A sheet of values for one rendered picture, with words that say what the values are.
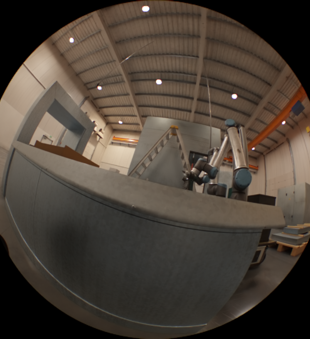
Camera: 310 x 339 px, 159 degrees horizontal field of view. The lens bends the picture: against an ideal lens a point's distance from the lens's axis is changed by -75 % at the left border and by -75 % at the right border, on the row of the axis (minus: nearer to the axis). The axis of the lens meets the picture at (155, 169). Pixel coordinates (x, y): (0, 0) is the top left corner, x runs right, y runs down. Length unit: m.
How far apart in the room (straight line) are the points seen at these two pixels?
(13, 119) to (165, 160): 9.48
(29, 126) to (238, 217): 1.78
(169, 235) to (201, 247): 0.09
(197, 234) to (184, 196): 0.11
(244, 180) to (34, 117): 2.24
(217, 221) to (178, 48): 7.70
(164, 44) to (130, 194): 7.71
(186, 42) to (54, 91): 6.84
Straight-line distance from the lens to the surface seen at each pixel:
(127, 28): 8.20
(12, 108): 9.57
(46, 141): 10.09
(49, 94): 1.79
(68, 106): 1.92
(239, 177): 0.98
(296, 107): 8.81
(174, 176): 2.99
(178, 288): 0.37
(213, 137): 3.76
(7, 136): 9.41
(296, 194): 6.96
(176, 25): 7.45
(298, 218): 6.77
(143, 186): 0.21
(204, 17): 6.75
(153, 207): 0.19
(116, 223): 0.28
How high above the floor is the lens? 0.62
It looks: 14 degrees up
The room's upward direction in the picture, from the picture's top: 15 degrees clockwise
